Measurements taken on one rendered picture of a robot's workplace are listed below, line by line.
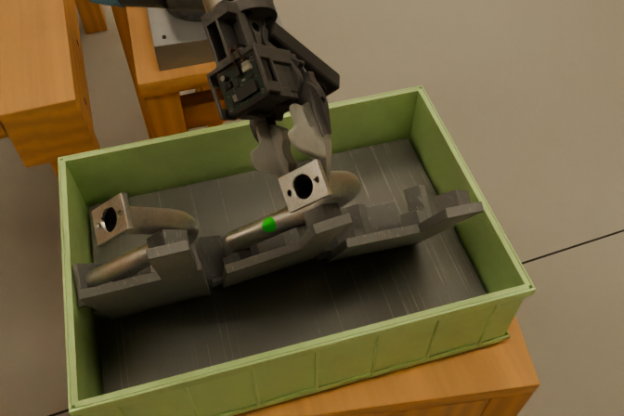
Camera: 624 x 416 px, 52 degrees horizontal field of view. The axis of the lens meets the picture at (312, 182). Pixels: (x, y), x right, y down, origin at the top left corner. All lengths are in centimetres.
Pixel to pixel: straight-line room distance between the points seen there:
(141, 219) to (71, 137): 64
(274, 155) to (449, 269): 44
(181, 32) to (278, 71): 68
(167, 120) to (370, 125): 48
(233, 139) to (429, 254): 37
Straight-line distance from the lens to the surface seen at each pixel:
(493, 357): 106
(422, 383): 102
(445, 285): 103
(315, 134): 67
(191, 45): 132
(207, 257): 92
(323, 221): 72
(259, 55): 65
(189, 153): 109
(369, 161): 116
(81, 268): 95
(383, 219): 99
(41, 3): 152
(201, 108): 142
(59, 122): 130
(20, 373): 203
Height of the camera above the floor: 173
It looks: 52 degrees down
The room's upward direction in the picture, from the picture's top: straight up
